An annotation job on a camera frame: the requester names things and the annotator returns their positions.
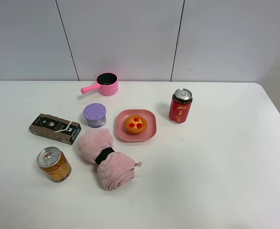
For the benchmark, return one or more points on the brown coffee capsule box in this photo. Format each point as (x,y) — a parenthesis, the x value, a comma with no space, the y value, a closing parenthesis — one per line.
(54,128)

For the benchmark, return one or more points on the fruit tart pastry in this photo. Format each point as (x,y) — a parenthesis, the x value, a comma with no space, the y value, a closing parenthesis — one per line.
(135,124)

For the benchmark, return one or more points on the pink square plate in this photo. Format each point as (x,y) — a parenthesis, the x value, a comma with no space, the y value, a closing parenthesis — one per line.
(124,135)

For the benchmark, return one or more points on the red drink can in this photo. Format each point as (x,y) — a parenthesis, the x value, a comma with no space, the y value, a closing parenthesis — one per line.
(180,105)

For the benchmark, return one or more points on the purple lidded container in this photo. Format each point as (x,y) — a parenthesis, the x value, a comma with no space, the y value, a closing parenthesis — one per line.
(95,115)

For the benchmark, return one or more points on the pink saucepan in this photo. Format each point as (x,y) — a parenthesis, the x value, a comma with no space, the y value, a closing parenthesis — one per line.
(106,84)

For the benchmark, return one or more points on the pink rolled towel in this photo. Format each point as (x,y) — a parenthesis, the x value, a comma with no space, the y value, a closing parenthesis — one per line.
(114,169)

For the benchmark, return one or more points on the gold tin can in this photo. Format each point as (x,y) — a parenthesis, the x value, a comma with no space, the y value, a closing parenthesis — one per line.
(54,164)

